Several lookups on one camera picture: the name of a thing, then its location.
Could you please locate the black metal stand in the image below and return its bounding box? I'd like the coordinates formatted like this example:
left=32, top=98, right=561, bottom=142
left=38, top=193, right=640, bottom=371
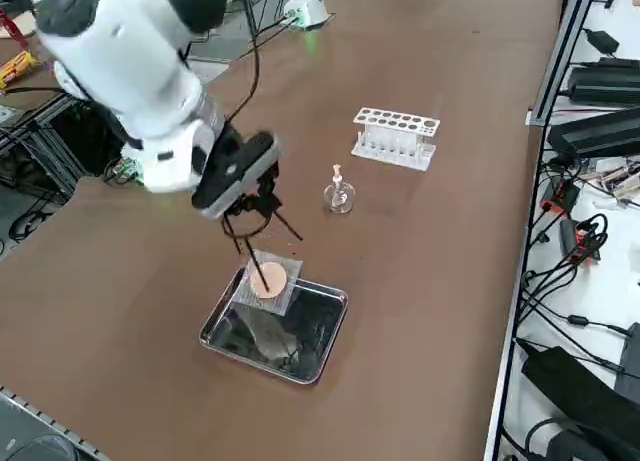
left=219, top=0, right=299, bottom=38

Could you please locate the black finned power supply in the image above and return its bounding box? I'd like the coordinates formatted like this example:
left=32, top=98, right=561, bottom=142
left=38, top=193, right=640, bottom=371
left=546, top=108, right=640, bottom=161

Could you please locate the black aluminium frame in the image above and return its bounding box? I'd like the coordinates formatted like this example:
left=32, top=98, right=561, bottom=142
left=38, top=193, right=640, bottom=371
left=0, top=93, right=126, bottom=205

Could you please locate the red metal clamp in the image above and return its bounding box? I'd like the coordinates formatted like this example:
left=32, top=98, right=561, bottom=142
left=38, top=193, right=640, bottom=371
left=0, top=8, right=30, bottom=48

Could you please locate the stainless steel tray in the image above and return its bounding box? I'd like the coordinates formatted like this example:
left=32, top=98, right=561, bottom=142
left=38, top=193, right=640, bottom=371
left=198, top=274, right=350, bottom=387

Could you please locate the white test tube rack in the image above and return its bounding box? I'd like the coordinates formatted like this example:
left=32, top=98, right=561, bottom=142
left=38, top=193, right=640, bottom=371
left=349, top=105, right=443, bottom=173

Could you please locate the dark grey round object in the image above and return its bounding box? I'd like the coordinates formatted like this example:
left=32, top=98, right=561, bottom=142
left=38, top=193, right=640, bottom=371
left=9, top=430, right=77, bottom=461

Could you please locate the aluminium profile post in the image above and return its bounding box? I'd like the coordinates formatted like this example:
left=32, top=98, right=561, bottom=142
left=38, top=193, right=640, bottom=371
left=527, top=0, right=604, bottom=128

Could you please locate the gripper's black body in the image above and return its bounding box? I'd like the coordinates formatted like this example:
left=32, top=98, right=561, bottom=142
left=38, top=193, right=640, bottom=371
left=191, top=125, right=286, bottom=221

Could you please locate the black wire tripod stand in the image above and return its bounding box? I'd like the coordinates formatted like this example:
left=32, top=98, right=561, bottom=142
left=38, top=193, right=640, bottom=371
left=218, top=200, right=305, bottom=296

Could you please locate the orange black converter box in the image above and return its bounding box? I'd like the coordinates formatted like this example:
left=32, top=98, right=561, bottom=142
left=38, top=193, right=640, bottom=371
left=558, top=218, right=610, bottom=266
left=541, top=179, right=582, bottom=215

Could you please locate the large black power brick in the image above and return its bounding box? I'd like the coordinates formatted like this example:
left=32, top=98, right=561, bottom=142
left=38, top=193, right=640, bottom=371
left=514, top=335, right=640, bottom=461

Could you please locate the small black power adapter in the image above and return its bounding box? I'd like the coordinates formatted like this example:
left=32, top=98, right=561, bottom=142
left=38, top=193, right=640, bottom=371
left=583, top=28, right=622, bottom=55

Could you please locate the yellow snack packet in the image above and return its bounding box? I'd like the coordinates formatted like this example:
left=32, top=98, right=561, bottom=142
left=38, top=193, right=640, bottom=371
left=0, top=49, right=41, bottom=89

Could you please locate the wooden board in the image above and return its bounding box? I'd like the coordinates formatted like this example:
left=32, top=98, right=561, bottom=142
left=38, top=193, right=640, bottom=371
left=0, top=8, right=41, bottom=41

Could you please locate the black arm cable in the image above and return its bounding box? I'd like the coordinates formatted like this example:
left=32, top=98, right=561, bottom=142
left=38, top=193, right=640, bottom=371
left=177, top=0, right=262, bottom=132

